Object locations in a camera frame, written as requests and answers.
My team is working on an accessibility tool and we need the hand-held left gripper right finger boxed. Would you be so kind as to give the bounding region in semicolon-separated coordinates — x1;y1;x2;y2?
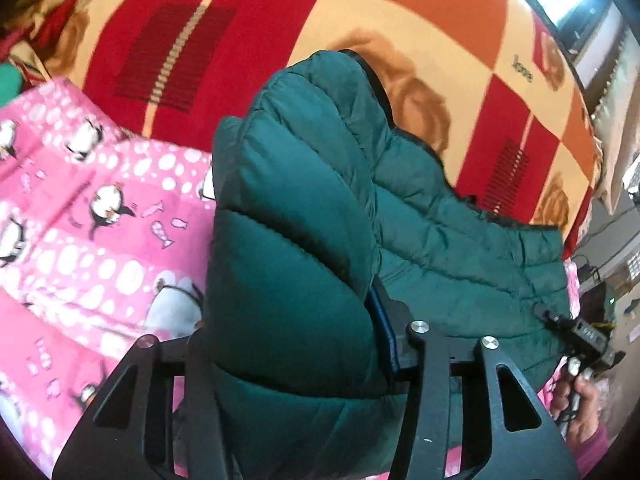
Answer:
366;280;582;480

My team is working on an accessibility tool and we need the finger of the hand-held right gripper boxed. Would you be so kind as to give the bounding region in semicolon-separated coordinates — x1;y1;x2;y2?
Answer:
532;301;576;333

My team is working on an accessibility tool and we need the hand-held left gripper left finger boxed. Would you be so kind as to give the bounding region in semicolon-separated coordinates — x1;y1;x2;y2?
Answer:
52;330;236;480

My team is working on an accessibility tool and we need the dark green puffer jacket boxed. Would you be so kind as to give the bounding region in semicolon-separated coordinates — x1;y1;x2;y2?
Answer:
202;49;574;480

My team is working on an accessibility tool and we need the person's right hand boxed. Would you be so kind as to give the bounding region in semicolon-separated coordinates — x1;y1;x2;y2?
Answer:
550;364;609;447

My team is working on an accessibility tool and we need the black device with green light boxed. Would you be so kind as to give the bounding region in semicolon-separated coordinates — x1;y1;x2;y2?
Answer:
580;280;623;323

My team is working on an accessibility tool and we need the beige curtain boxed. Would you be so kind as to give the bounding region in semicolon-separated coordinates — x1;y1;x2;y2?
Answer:
591;27;640;213

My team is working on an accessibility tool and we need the red orange checkered rose blanket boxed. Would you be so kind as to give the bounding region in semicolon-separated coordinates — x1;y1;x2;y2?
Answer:
10;0;606;261

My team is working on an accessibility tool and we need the bright green cloth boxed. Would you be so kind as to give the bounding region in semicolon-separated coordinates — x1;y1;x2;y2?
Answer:
0;64;25;105

